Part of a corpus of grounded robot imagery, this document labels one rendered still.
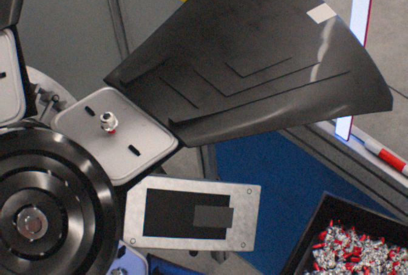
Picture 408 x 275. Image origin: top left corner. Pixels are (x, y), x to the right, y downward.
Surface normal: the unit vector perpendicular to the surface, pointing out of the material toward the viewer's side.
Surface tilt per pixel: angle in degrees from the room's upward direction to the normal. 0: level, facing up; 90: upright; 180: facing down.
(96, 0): 90
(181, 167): 0
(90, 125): 7
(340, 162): 90
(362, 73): 27
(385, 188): 90
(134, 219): 50
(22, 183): 56
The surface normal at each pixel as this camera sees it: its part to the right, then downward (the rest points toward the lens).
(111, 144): 0.01, -0.71
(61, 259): 0.43, -0.11
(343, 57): 0.31, -0.52
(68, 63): 0.69, 0.51
